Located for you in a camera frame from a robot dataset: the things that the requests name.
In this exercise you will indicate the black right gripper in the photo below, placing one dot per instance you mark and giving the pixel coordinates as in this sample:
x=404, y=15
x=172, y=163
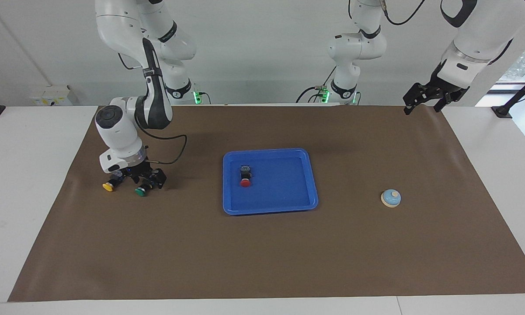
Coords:
x=135, y=170

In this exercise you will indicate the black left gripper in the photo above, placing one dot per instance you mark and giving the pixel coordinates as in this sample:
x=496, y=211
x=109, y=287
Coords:
x=448, y=92

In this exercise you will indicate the green push button switch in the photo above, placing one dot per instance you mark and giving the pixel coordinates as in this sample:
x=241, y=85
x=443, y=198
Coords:
x=142, y=191

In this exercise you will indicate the yellow push button switch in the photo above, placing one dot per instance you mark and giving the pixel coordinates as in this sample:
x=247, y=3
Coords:
x=108, y=187

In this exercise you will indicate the red push button switch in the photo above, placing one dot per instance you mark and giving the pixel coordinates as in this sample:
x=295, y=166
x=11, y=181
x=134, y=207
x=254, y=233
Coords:
x=245, y=183

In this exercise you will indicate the light blue desk bell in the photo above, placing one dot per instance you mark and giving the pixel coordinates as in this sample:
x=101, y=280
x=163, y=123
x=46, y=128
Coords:
x=391, y=199

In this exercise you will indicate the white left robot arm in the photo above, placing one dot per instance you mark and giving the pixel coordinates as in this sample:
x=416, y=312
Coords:
x=481, y=35

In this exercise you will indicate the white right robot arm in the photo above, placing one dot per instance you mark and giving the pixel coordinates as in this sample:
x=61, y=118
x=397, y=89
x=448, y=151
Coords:
x=118, y=127

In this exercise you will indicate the blue plastic tray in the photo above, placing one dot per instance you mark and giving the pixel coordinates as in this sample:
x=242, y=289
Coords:
x=279, y=192

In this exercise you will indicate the black clamp with angled pole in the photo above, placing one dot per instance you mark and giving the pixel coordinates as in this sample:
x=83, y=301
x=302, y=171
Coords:
x=502, y=110

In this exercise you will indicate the brown table mat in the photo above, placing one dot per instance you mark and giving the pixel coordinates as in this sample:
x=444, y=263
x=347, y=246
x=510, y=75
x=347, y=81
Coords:
x=262, y=253

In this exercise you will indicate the white wall outlet box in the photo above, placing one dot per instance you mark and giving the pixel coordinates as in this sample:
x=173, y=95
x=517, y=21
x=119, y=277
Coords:
x=48, y=98

